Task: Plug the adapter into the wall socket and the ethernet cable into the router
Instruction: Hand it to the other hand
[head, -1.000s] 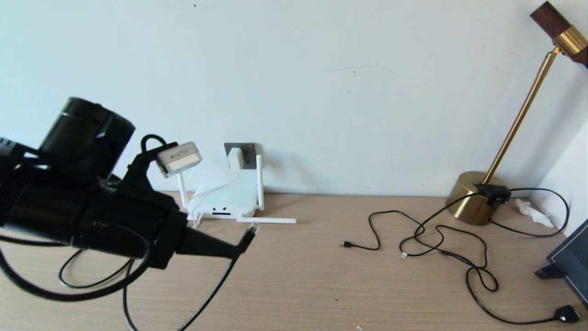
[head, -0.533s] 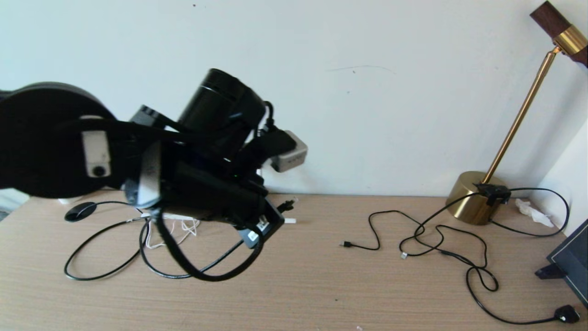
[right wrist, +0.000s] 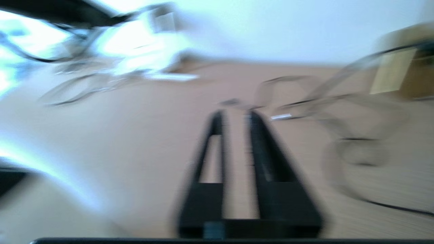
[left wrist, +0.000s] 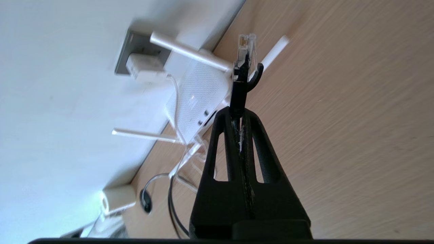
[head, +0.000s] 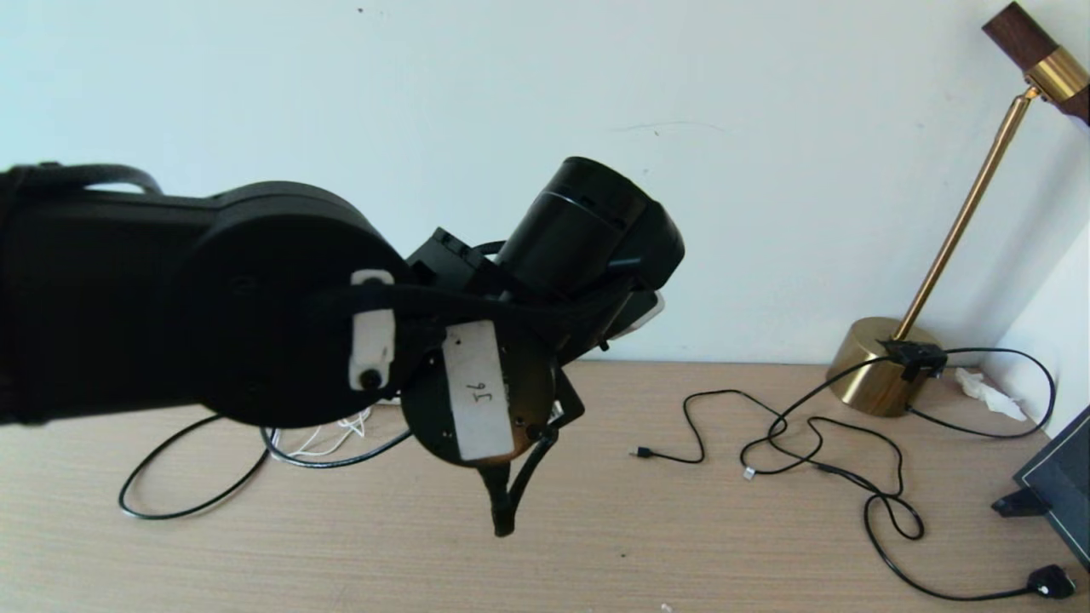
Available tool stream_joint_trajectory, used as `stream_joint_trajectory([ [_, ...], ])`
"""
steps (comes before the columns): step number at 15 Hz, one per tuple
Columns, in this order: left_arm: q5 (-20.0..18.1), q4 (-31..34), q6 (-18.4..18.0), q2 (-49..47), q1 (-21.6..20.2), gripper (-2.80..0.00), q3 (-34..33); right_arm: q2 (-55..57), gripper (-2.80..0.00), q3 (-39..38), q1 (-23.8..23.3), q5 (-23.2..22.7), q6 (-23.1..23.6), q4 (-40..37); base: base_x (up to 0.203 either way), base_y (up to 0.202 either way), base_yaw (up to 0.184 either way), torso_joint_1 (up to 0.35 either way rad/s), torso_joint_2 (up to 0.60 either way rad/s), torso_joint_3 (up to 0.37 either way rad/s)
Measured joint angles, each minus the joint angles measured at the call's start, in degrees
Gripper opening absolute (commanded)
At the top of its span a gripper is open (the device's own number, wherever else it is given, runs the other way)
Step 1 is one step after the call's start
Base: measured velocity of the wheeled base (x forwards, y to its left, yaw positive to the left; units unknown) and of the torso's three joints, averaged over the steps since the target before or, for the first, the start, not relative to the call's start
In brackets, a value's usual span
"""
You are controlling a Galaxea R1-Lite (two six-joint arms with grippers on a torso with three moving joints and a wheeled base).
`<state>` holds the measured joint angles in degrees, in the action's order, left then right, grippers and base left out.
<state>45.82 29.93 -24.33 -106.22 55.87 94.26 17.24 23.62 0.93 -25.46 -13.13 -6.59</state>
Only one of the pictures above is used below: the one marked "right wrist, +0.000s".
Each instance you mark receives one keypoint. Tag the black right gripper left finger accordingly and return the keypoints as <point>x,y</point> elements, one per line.
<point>203,203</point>

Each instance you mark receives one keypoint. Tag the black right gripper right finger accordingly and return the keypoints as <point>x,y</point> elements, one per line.
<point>284,200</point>

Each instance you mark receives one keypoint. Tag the brass desk lamp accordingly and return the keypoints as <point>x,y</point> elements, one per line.
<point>407,67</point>

